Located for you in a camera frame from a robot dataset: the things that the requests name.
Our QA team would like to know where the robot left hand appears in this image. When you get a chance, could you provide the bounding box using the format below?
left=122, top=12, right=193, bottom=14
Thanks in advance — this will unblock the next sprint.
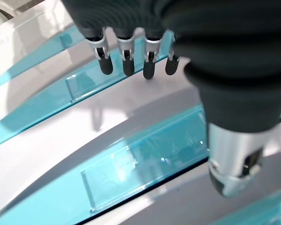
left=60, top=0, right=281, bottom=198

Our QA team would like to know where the white medical cart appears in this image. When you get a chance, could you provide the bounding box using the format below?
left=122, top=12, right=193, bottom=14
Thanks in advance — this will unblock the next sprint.
left=0, top=0, right=75, bottom=78

